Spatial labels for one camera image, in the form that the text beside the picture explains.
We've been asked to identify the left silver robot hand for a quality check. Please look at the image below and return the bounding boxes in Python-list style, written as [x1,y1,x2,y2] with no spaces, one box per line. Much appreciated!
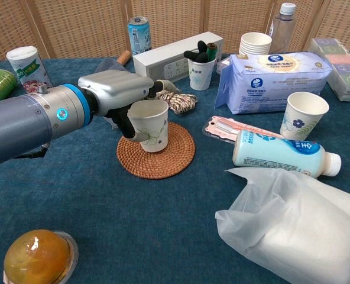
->
[77,68,179,141]

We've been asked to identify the white paper cup green flower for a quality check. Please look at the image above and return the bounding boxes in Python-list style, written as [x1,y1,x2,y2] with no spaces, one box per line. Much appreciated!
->
[127,100,170,153]

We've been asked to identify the white paper cup holding items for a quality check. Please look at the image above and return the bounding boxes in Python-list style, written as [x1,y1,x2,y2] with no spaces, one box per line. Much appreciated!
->
[187,57,217,91]

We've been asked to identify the round woven rattan coaster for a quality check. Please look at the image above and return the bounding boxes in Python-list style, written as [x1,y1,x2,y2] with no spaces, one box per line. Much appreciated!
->
[116,121,196,180]

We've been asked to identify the white paper cup centre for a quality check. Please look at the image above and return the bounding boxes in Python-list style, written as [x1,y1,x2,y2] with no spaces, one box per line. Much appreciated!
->
[239,31,273,57]

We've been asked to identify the orange jelly cup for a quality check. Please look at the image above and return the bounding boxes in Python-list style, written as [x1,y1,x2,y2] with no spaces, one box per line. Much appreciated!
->
[2,228,79,284]

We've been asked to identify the white paper cup blue flower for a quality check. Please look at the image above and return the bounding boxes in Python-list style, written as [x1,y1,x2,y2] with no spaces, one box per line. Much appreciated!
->
[279,91,330,141]

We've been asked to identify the grey cloth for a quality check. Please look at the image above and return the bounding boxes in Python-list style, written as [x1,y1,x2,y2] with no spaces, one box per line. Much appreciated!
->
[94,58,126,75]

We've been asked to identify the light blue drink can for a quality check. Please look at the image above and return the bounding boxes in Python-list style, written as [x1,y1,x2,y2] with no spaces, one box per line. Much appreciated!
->
[127,16,153,56]

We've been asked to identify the long white power strip box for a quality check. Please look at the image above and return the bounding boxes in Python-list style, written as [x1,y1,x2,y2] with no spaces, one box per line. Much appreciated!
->
[132,31,225,83]

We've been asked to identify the woven bamboo folding screen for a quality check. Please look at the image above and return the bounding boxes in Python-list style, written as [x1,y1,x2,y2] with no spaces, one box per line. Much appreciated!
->
[0,0,350,62]

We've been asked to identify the white-lidded snack canister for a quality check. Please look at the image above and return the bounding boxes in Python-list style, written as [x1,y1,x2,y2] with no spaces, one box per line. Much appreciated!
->
[6,46,54,94]

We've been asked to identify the black foam pieces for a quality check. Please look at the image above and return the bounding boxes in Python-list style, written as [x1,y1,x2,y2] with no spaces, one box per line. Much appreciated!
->
[183,41,210,64]

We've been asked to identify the green thread spool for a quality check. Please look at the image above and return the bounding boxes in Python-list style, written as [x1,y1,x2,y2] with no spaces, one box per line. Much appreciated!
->
[206,42,218,62]

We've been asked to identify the pink razor blister pack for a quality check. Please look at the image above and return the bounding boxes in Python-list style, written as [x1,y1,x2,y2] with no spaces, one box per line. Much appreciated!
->
[203,115,286,145]

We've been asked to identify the blue tissue pack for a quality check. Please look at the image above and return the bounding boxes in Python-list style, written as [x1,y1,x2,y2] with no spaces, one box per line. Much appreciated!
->
[214,51,333,115]

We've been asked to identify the clear plastic water bottle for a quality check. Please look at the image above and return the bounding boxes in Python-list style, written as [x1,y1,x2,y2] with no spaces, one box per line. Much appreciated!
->
[268,2,297,54]

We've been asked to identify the light blue milk bottle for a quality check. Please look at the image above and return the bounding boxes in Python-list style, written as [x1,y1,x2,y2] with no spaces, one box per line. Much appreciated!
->
[232,130,342,179]

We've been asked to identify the multicolour tissue pack row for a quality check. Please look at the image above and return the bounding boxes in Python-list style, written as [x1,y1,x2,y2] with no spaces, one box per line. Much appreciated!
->
[307,37,350,103]

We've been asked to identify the clear plastic bag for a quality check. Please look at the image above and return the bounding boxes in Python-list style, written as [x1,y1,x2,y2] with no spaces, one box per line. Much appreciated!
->
[215,167,350,284]

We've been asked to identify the wooden handle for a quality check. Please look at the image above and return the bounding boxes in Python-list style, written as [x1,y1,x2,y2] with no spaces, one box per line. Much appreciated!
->
[116,50,132,65]

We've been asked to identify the braided rope bundle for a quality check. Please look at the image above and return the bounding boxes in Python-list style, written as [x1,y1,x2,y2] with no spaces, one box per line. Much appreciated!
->
[155,89,199,115]

